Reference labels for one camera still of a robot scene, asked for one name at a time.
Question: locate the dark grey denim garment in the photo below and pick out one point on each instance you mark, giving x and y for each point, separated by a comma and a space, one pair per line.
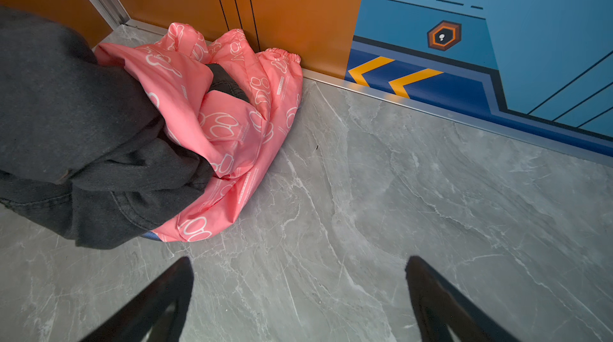
83, 149

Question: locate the pink patterned jacket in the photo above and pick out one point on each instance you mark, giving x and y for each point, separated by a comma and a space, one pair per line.
224, 101

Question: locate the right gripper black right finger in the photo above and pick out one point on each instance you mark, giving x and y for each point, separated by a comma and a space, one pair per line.
442, 312

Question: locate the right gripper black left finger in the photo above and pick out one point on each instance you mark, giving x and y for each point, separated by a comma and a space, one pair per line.
157, 313

